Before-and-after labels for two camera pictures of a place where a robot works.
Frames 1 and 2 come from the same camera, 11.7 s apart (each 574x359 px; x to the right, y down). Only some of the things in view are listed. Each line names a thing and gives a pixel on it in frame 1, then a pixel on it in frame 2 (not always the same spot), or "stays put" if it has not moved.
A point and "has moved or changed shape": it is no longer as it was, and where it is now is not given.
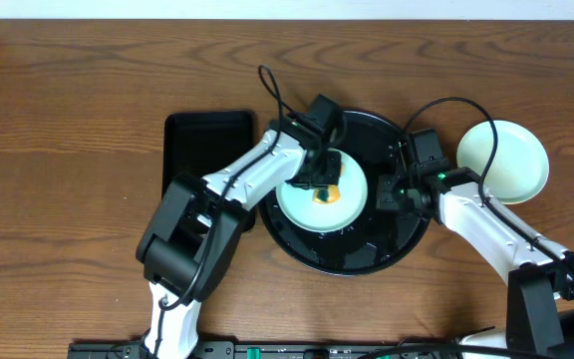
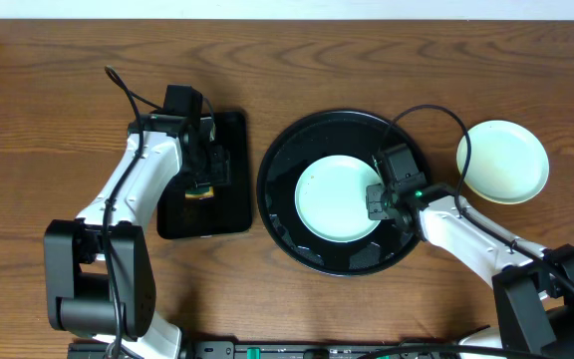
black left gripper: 317,179 -> 206,180
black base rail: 313,349 stays put
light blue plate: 520,168 stays put
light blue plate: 299,207 has moved or changed shape
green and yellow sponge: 329,194 has moved or changed shape
